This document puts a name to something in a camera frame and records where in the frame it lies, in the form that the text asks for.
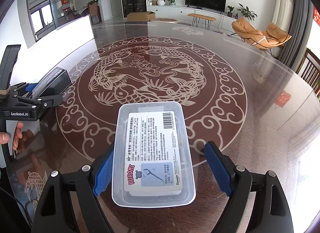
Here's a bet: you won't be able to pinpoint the black cardboard box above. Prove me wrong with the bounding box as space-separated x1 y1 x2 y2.
31 67 72 98

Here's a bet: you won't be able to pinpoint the clear plastic floss box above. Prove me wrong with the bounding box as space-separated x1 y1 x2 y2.
112 101 196 208

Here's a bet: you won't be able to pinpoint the person left hand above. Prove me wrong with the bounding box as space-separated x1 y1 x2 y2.
0 121 25 151

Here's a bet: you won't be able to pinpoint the cardboard box on floor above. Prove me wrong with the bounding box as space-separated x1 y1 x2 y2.
127 12 156 22

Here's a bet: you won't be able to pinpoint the dark wooden dining chair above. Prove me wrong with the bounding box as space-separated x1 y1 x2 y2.
297 48 320 99

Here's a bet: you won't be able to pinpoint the orange lounge chair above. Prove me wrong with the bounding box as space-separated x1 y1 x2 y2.
232 18 292 50

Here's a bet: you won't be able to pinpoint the wooden bench hairpin legs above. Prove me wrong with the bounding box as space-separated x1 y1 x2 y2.
188 13 216 30

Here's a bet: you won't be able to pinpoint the white tv cabinet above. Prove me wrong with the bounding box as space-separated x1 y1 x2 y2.
146 4 238 32

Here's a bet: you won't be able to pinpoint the white foam board enclosure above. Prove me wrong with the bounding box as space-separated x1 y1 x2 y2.
1 16 94 85

